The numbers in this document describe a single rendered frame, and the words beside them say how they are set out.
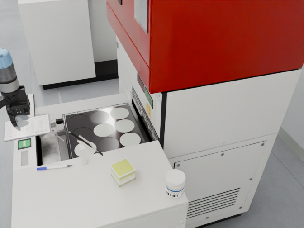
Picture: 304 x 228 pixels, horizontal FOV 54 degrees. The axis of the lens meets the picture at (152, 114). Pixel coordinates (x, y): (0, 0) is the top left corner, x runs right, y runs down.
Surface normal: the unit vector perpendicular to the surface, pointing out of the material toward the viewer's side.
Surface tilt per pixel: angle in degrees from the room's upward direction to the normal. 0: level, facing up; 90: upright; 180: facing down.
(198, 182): 90
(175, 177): 0
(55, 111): 0
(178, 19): 90
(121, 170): 0
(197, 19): 90
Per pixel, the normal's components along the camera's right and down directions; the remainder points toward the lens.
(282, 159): 0.02, -0.78
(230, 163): 0.32, 0.60
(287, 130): -0.95, 0.18
